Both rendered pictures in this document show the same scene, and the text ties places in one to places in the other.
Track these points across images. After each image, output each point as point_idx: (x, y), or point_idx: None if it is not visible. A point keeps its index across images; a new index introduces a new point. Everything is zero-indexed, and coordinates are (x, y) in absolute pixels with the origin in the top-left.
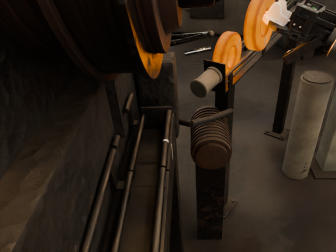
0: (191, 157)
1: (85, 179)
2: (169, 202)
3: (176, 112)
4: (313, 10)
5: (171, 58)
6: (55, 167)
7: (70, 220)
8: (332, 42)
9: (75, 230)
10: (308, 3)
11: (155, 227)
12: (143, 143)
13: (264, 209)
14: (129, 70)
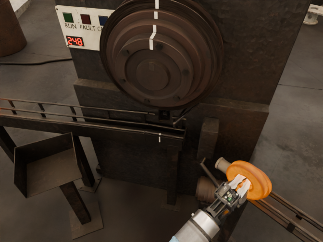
0: (274, 232)
1: (127, 102)
2: (138, 138)
3: (198, 150)
4: (220, 192)
5: (206, 130)
6: (116, 90)
7: (115, 101)
8: (202, 210)
9: (116, 104)
10: (236, 196)
11: (121, 127)
12: (173, 134)
13: None
14: None
